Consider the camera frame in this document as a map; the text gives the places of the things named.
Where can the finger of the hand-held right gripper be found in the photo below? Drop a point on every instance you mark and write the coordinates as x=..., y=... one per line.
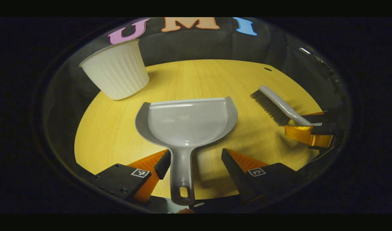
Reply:
x=324, y=128
x=330, y=115

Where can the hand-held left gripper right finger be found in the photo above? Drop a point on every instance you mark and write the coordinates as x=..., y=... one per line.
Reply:
x=234, y=173

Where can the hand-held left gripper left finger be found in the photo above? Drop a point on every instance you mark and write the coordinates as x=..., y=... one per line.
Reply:
x=163, y=163

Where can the grey plastic dustpan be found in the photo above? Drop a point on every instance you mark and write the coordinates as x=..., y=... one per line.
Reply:
x=186, y=125

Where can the small grey broom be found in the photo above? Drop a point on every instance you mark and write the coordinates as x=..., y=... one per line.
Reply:
x=279, y=104

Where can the white ribbed garbage bin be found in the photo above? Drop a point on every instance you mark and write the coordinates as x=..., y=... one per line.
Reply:
x=119, y=73

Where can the black backdrop cloth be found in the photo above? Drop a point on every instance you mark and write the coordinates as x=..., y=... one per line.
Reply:
x=189, y=45

